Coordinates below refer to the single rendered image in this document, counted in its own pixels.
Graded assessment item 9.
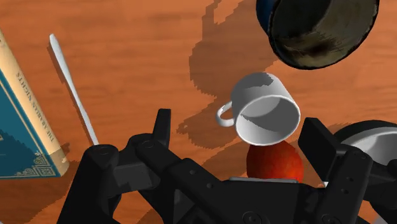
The white butter knife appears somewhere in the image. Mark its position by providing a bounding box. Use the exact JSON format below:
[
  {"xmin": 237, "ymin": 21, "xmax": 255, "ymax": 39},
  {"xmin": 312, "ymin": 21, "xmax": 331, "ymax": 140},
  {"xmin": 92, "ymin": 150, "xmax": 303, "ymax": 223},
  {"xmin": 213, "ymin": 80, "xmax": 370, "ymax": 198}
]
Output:
[{"xmin": 48, "ymin": 33, "xmax": 100, "ymax": 146}]

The red apple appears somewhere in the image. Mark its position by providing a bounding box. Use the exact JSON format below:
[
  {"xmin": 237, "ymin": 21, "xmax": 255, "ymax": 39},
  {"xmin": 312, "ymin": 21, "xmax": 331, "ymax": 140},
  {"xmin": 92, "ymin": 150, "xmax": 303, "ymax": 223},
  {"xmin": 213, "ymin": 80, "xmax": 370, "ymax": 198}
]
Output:
[{"xmin": 246, "ymin": 140, "xmax": 305, "ymax": 184}]

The dark blue bowl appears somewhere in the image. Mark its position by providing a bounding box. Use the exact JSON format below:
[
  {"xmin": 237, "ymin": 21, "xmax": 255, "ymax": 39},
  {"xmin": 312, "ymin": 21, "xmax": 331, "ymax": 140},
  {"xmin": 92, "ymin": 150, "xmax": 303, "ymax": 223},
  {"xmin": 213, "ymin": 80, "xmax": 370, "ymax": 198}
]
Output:
[{"xmin": 255, "ymin": 0, "xmax": 380, "ymax": 71}]

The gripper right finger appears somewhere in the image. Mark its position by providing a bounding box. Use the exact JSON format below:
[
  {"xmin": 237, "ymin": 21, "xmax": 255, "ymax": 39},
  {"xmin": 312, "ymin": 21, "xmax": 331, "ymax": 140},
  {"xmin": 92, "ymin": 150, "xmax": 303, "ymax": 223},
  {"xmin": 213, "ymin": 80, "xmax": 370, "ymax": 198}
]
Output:
[{"xmin": 297, "ymin": 117, "xmax": 397, "ymax": 224}]

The blue book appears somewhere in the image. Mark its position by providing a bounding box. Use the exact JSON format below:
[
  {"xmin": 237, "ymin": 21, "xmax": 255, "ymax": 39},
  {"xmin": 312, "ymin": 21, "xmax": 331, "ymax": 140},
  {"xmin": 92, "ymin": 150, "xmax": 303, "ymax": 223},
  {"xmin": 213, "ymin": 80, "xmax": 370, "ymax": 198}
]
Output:
[{"xmin": 0, "ymin": 27, "xmax": 70, "ymax": 180}]

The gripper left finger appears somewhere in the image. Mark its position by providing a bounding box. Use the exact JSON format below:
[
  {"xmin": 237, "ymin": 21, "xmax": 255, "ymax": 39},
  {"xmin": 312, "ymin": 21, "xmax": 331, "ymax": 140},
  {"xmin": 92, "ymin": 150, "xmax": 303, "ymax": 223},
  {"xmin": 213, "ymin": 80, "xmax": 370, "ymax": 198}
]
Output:
[{"xmin": 57, "ymin": 108, "xmax": 230, "ymax": 224}]

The black and grey plate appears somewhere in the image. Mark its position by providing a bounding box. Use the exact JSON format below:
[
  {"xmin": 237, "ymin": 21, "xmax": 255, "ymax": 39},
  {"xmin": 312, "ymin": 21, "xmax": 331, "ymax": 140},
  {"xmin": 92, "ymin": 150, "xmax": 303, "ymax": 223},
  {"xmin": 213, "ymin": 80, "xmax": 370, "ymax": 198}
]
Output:
[{"xmin": 333, "ymin": 119, "xmax": 397, "ymax": 167}]

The white mug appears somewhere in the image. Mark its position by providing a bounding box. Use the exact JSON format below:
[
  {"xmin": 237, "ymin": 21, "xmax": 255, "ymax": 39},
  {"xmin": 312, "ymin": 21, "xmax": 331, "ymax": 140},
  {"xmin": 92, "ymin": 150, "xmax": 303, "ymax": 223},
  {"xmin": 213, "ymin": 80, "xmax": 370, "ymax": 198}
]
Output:
[{"xmin": 216, "ymin": 71, "xmax": 302, "ymax": 147}]

